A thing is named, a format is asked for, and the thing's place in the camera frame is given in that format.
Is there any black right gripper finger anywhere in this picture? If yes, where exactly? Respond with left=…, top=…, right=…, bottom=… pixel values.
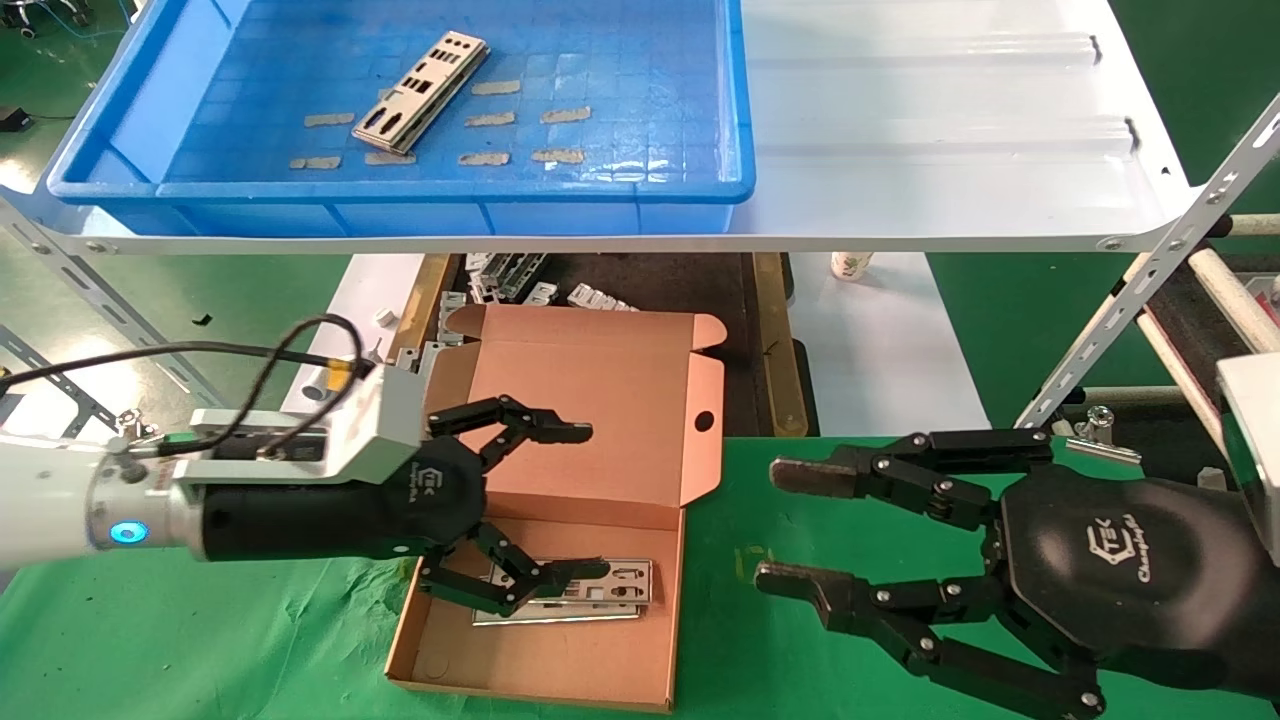
left=770, top=428, right=1056, bottom=531

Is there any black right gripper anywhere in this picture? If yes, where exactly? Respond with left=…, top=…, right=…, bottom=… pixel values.
left=755, top=468, right=1280, bottom=720

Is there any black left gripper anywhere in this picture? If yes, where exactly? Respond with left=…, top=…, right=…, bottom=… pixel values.
left=200, top=395, right=611, bottom=618

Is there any metal io shield plate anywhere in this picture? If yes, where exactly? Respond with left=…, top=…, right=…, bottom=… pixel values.
left=352, top=31, right=490, bottom=156
left=488, top=557, right=654, bottom=609
left=472, top=598, right=646, bottom=627

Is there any brown cardboard box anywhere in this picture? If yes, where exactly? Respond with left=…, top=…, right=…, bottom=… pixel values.
left=385, top=303, right=726, bottom=713

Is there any blue plastic tray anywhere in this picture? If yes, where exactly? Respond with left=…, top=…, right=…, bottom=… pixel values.
left=47, top=0, right=756, bottom=238

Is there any white pipe fitting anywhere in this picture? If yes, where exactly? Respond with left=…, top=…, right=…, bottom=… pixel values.
left=300, top=338, right=383, bottom=403

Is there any green cloth mat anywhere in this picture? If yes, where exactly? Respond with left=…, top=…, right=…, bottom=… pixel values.
left=0, top=432, right=1280, bottom=720

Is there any white metal shelf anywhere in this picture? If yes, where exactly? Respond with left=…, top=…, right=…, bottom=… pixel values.
left=0, top=0, right=1196, bottom=256

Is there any white plastic tube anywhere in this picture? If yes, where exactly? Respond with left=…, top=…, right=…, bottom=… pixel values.
left=1135, top=310, right=1231, bottom=451
left=1185, top=247, right=1280, bottom=353
left=1205, top=213, right=1280, bottom=238

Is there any white slotted angle strut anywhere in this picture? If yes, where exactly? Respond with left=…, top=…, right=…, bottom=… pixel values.
left=1015, top=92, right=1280, bottom=433
left=0, top=195, right=251, bottom=433

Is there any grey slotted angle strut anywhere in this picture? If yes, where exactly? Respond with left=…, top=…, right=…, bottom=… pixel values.
left=0, top=325, right=126, bottom=441

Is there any black chair wheel base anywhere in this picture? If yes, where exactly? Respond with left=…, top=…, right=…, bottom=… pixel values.
left=0, top=0, right=91, bottom=39

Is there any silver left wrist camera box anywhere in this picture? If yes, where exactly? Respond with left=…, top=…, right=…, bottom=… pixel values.
left=185, top=365, right=431, bottom=489

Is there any black camera cable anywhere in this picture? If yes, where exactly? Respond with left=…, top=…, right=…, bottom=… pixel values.
left=0, top=313, right=367, bottom=463

